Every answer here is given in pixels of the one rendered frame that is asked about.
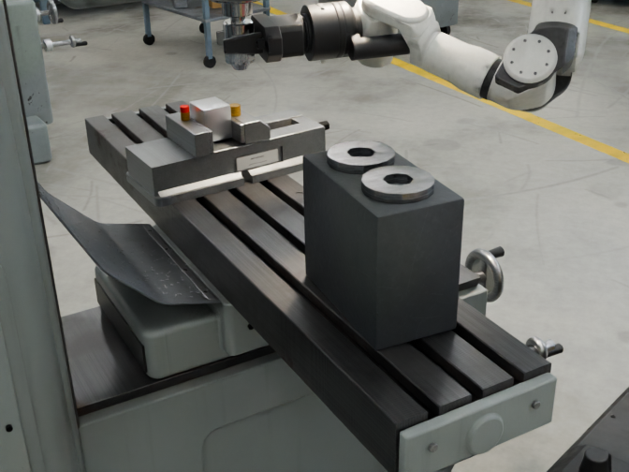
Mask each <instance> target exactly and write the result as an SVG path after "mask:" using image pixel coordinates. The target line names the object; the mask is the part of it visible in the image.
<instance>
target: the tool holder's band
mask: <svg viewBox="0 0 629 472"><path fill-rule="evenodd" d="M253 27H254V23H253V21H252V20H250V19H246V18H245V22H231V21H230V19H228V20H225V21H224V22H223V28H224V29H225V30H228V31H246V30H250V29H252V28H253Z"/></svg>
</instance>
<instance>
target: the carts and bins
mask: <svg viewBox="0 0 629 472"><path fill-rule="evenodd" d="M141 3H142V8H143V18H144V26H145V35H144V37H143V42H144V43H145V44H147V45H153V44H154V35H152V32H151V23H150V13H149V5H150V6H153V7H158V8H161V9H164V10H167V11H170V12H173V13H176V14H179V15H183V16H185V17H188V18H191V19H194V20H197V21H201V25H200V26H199V31H200V32H201V33H203V34H204V37H205V49H206V56H205V58H204V60H203V64H204V66H205V67H208V68H212V67H214V66H215V64H216V60H215V57H214V56H212V35H211V22H215V21H220V20H224V19H229V18H230V17H226V16H224V15H222V7H221V4H218V3H214V2H212V1H210V0H148V1H141ZM270 10H271V8H270V0H263V6H262V5H260V4H256V3H253V14H254V13H258V12H263V14H266V15H267V16H270Z"/></svg>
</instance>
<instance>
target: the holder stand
mask: <svg viewBox="0 0 629 472"><path fill-rule="evenodd" d="M302 164H303V199H304V235H305V271H306V274H307V276H308V277H309V278H310V279H311V280H312V281H313V282H314V283H315V284H316V286H317V287H318V288H319V289H320V290H321V291H322V292H323V293H324V294H325V295H326V297H327V298H328V299H329V300H330V301H331V302H332V303H333V304H334V305H335V306H336V308H337V309H338V310H339V311H340V312H341V313H342V314H343V315H344V316H345V318H346V319H347V320H348V321H349V322H350V323H351V324H352V325H353V326H354V327H355V329H356V330H357V331H358V332H359V333H360V334H361V335H362V336H363V337H364V338H365V340H366V341H367V342H368V343H369V344H370V345H371V346H372V347H373V348H374V349H375V350H379V349H383V348H386V347H393V346H396V345H399V344H402V343H406V342H410V341H413V340H417V339H419V338H423V337H427V336H430V335H434V334H437V333H440V332H446V331H450V330H453V329H455V328H456V327H457V312H458V298H459V282H460V267H461V239H462V224H463V209H464V198H463V197H461V196H460V195H458V194H457V193H455V192H454V191H452V190H451V189H449V188H448V187H447V186H445V185H444V184H442V183H440V182H439V181H437V180H436V179H434V177H433V176H432V175H431V174H430V173H429V172H427V171H425V170H422V169H420V168H419V167H417V166H416V165H414V164H413V163H411V162H410V161H408V160H407V159H405V158H404V157H402V156H401V155H399V154H398V153H396V152H395V151H394V150H393V149H392V147H390V146H388V145H386V144H385V143H382V142H381V141H372V140H351V141H345V142H341V143H338V144H335V145H333V146H332V147H330V148H329V150H328V151H323V152H318V153H313V154H307V155H304V156H303V157H302Z"/></svg>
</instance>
